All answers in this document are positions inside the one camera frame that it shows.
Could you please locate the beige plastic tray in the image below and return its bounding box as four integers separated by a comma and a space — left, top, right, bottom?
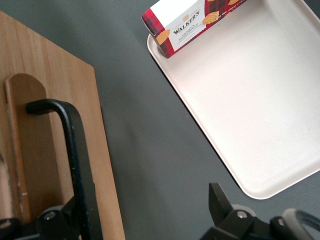
146, 0, 320, 201

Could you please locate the red tartan shortbread box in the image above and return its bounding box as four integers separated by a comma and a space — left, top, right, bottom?
141, 0, 251, 60

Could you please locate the wooden board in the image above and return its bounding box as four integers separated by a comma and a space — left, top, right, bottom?
0, 9, 126, 240

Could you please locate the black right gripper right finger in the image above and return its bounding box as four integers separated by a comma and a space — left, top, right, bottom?
199, 182, 271, 240

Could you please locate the black drawer handle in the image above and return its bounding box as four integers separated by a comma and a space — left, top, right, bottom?
24, 99, 104, 240

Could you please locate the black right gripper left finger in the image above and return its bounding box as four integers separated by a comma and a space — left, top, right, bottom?
22, 195, 85, 240

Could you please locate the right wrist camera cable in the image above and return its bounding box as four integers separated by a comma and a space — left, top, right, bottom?
281, 207, 320, 240

